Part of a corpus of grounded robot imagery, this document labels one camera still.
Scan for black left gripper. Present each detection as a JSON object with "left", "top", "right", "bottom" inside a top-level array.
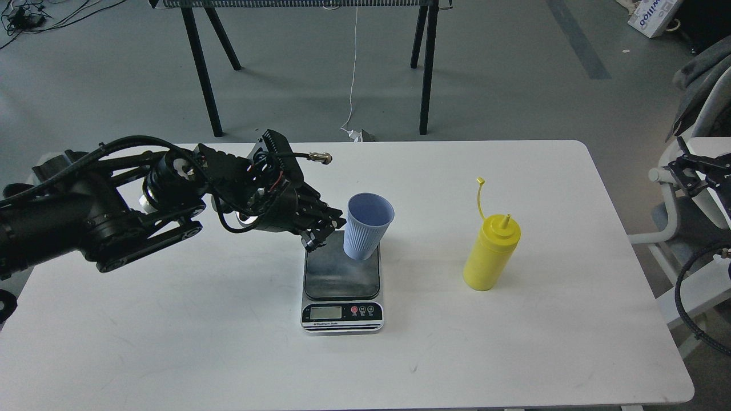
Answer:
[{"left": 198, "top": 130, "right": 346, "bottom": 252}]

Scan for blue ribbed cup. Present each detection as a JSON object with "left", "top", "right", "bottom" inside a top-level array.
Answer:
[{"left": 343, "top": 192, "right": 395, "bottom": 260}]

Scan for yellow squeeze bottle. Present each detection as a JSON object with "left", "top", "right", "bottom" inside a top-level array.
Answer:
[{"left": 463, "top": 177, "right": 521, "bottom": 291}]

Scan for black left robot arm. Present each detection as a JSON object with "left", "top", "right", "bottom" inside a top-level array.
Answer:
[{"left": 1, "top": 130, "right": 346, "bottom": 280}]

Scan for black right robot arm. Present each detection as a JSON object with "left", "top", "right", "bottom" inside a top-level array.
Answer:
[{"left": 669, "top": 148, "right": 730, "bottom": 356}]

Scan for digital kitchen scale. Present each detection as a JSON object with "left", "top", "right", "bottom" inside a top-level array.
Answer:
[{"left": 300, "top": 231, "right": 385, "bottom": 335}]

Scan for black trestle table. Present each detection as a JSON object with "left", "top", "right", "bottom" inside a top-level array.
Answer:
[{"left": 144, "top": 1, "right": 455, "bottom": 138}]

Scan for white cardboard box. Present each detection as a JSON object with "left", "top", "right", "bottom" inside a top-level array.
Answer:
[{"left": 627, "top": 1, "right": 684, "bottom": 38}]

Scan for white hanging cable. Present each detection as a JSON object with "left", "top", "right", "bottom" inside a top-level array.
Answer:
[{"left": 340, "top": 6, "right": 363, "bottom": 142}]

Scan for black floor cables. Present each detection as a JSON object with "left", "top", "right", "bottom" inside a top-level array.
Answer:
[{"left": 0, "top": 0, "right": 126, "bottom": 49}]

